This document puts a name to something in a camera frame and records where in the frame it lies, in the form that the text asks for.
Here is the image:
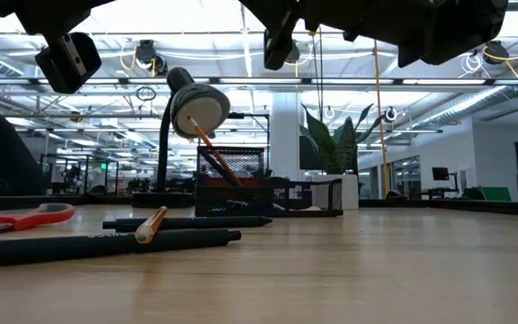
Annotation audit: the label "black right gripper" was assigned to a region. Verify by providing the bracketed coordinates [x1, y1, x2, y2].
[240, 0, 510, 71]

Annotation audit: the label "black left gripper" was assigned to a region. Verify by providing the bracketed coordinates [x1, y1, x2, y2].
[0, 0, 116, 95]

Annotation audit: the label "yellow pencil with eraser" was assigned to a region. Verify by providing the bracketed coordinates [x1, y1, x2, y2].
[185, 115, 245, 188]

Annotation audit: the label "sharpened orange pencil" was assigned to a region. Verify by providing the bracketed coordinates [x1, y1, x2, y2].
[134, 206, 169, 245]

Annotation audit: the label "black pen white lettering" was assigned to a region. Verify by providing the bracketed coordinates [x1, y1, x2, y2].
[0, 228, 242, 270]

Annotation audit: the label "black mesh desk organizer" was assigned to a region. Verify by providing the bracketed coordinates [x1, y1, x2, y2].
[194, 146, 344, 219]

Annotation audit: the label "black desk lamp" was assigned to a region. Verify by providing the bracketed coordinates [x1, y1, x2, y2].
[131, 67, 232, 210]

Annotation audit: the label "snake plant in white pot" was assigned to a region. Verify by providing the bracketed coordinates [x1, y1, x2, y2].
[299, 103, 386, 212]

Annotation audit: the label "green box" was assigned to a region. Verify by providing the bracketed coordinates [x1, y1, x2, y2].
[481, 186, 512, 203]

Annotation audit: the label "long black cable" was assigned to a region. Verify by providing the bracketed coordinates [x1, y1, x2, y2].
[310, 31, 319, 122]

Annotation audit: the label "black workstation frame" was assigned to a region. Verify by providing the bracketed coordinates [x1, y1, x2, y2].
[40, 154, 120, 195]
[222, 112, 272, 172]

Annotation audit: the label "red handled scissors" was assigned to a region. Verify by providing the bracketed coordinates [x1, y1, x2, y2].
[0, 202, 76, 239]

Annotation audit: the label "black metal table frame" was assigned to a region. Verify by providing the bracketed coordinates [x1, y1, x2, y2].
[0, 193, 518, 219]

